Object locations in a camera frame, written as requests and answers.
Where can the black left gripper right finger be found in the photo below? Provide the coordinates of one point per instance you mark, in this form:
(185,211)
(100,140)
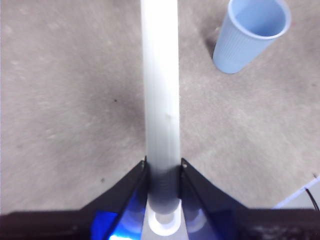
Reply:
(215,210)

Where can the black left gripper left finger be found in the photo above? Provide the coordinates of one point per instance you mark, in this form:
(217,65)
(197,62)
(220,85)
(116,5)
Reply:
(110,207)

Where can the blue ribbed plastic cup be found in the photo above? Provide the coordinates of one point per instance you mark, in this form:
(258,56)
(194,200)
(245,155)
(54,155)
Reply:
(235,47)

